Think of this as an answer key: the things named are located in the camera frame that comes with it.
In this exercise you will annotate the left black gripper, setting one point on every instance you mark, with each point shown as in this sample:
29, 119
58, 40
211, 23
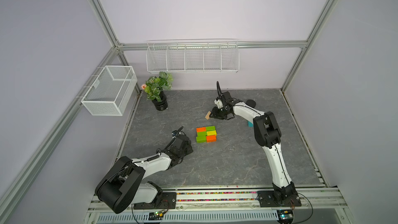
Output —
189, 150

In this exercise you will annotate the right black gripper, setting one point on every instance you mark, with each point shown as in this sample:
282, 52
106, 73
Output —
214, 114

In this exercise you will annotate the tan wooden triangle block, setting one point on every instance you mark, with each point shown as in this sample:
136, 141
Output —
208, 115

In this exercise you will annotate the green block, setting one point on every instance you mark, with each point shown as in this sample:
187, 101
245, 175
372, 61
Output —
204, 133
210, 128
201, 139

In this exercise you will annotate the yellow block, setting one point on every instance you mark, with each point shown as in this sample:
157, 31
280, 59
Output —
212, 133

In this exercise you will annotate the orange block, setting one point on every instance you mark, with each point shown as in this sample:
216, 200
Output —
202, 129
211, 138

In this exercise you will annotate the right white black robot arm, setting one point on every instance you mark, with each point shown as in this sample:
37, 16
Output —
268, 136

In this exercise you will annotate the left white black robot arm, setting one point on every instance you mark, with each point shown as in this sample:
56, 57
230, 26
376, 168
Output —
123, 185

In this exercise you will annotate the black cylinder container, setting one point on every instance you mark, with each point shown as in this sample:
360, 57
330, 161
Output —
251, 103

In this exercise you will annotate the green potted plant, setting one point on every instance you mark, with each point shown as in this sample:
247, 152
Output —
155, 86

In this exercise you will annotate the white mesh side basket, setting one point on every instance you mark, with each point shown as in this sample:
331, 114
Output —
110, 92

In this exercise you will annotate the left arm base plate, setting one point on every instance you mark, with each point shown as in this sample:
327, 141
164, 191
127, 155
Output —
165, 200

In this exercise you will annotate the long white wire basket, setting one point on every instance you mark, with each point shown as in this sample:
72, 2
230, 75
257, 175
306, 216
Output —
193, 56

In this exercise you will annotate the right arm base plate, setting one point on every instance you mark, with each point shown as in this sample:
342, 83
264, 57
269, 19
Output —
279, 198

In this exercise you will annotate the white vented cable duct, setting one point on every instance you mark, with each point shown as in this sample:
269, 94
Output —
188, 217

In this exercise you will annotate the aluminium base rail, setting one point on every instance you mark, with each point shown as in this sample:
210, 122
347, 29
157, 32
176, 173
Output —
239, 198

